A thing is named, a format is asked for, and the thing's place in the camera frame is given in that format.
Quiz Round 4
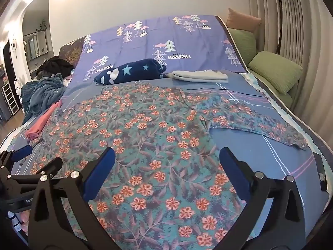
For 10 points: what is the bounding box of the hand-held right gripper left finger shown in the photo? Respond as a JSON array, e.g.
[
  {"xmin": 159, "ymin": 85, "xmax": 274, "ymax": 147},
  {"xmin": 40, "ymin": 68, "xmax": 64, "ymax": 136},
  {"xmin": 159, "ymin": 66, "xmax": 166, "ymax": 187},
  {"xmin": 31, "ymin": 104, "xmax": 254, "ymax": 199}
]
[{"xmin": 28, "ymin": 147, "xmax": 116, "ymax": 250}]

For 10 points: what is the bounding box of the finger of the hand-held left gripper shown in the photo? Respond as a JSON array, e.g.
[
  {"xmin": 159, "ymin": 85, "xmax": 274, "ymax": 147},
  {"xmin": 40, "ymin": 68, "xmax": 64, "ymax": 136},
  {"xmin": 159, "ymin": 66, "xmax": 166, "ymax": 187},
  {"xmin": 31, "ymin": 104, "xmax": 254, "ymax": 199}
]
[
  {"xmin": 5, "ymin": 157, "xmax": 63, "ymax": 188},
  {"xmin": 0, "ymin": 144, "xmax": 33, "ymax": 170}
]

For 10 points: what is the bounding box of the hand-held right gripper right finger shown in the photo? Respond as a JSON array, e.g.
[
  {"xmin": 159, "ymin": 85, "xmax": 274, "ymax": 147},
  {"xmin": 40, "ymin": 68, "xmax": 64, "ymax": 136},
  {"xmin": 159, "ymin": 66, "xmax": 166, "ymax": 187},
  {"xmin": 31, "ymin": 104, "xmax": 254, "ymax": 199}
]
[{"xmin": 219, "ymin": 147, "xmax": 306, "ymax": 250}]

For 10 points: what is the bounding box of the teal floral garment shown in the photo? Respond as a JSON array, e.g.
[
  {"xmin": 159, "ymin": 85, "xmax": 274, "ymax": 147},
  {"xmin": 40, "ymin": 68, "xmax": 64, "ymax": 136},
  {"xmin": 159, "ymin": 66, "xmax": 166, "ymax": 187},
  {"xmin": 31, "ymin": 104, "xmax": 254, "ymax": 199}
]
[{"xmin": 30, "ymin": 82, "xmax": 309, "ymax": 250}]

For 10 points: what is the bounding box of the black clothes pile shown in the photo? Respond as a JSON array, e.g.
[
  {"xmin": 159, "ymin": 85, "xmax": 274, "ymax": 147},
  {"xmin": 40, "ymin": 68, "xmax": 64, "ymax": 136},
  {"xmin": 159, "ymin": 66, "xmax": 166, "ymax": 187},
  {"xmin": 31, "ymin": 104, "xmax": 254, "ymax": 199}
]
[{"xmin": 36, "ymin": 56, "xmax": 75, "ymax": 80}]

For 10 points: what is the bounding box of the blue striped bed sheet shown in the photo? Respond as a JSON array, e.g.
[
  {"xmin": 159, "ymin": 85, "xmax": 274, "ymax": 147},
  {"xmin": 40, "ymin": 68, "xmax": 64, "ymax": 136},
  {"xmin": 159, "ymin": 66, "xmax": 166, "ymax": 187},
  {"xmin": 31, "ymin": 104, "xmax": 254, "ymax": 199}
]
[{"xmin": 0, "ymin": 69, "xmax": 328, "ymax": 250}]

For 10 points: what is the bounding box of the white bottle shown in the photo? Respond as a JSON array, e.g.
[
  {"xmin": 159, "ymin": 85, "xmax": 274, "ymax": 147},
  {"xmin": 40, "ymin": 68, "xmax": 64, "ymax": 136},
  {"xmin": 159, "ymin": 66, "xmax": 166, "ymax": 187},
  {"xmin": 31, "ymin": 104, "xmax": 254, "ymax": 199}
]
[{"xmin": 8, "ymin": 211, "xmax": 22, "ymax": 232}]

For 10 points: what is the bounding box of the pink cloth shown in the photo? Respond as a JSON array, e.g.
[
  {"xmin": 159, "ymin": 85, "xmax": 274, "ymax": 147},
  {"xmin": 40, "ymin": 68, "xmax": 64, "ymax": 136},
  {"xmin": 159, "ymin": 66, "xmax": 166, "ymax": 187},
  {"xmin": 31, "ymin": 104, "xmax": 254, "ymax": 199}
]
[{"xmin": 25, "ymin": 100, "xmax": 63, "ymax": 141}]

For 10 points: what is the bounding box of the white storage rack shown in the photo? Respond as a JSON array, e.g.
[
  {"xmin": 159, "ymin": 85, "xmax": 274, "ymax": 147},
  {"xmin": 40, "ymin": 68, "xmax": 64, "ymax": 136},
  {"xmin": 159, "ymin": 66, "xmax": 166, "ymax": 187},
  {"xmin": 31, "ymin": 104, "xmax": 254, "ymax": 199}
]
[{"xmin": 1, "ymin": 82, "xmax": 19, "ymax": 115}]

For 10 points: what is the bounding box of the teal fleece blanket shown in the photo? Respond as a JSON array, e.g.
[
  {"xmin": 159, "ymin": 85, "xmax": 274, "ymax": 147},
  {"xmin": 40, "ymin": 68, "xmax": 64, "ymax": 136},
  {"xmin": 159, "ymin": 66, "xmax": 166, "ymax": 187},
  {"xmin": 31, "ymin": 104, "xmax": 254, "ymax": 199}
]
[{"xmin": 21, "ymin": 73, "xmax": 65, "ymax": 124}]

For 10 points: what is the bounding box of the black device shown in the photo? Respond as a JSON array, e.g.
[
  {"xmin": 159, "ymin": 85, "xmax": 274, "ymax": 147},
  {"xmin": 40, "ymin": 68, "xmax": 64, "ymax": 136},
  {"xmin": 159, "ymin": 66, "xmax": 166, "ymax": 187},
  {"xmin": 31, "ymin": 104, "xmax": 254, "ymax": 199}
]
[{"xmin": 313, "ymin": 152, "xmax": 328, "ymax": 192}]

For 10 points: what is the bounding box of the navy star print blanket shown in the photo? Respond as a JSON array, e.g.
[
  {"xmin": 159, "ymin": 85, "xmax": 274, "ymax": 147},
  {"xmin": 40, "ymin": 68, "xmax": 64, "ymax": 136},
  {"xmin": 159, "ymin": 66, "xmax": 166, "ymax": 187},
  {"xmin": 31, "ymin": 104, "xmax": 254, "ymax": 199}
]
[{"xmin": 93, "ymin": 59, "xmax": 167, "ymax": 85}]

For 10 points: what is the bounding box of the grey folded cloth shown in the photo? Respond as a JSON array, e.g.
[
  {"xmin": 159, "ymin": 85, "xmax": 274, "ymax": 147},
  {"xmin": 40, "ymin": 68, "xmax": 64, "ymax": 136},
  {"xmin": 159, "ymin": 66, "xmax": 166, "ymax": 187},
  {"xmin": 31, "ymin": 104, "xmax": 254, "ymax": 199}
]
[{"xmin": 166, "ymin": 69, "xmax": 229, "ymax": 84}]

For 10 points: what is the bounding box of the green pillow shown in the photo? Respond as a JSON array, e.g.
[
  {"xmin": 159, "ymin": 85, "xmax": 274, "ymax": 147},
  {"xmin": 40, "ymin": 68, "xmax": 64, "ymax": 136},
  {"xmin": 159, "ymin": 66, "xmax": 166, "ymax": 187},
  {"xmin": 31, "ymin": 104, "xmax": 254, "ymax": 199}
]
[
  {"xmin": 248, "ymin": 51, "xmax": 303, "ymax": 94},
  {"xmin": 229, "ymin": 28, "xmax": 257, "ymax": 64}
]

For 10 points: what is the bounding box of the brown patterned pillow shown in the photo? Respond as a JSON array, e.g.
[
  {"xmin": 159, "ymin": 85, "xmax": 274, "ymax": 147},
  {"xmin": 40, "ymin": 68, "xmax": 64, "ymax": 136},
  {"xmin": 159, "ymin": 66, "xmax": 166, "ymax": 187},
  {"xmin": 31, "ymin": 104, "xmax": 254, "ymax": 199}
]
[{"xmin": 58, "ymin": 37, "xmax": 86, "ymax": 65}]

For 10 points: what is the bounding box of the purple tree print blanket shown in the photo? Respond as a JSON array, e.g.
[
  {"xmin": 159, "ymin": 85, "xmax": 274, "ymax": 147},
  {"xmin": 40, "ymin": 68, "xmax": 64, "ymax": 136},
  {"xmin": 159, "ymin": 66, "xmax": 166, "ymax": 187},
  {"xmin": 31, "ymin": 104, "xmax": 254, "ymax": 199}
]
[{"xmin": 68, "ymin": 14, "xmax": 247, "ymax": 91}]

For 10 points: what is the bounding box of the pink pillow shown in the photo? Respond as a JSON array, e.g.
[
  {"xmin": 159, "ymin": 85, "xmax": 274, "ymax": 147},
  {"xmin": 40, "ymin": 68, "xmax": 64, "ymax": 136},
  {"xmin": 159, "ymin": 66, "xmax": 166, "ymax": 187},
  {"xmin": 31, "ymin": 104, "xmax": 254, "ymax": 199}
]
[{"xmin": 226, "ymin": 8, "xmax": 262, "ymax": 33}]

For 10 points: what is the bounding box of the beige curtain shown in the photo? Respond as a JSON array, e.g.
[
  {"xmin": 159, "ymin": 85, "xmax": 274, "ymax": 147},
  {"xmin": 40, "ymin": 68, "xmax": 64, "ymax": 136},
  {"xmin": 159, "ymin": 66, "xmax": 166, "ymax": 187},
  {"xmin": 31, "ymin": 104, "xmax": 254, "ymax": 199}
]
[{"xmin": 247, "ymin": 0, "xmax": 333, "ymax": 141}]

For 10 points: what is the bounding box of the wall mirror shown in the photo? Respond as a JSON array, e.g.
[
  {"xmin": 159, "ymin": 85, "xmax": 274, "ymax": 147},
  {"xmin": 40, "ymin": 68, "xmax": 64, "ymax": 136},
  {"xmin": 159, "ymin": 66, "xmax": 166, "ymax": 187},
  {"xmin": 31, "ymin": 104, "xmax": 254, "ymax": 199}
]
[{"xmin": 23, "ymin": 30, "xmax": 48, "ymax": 60}]

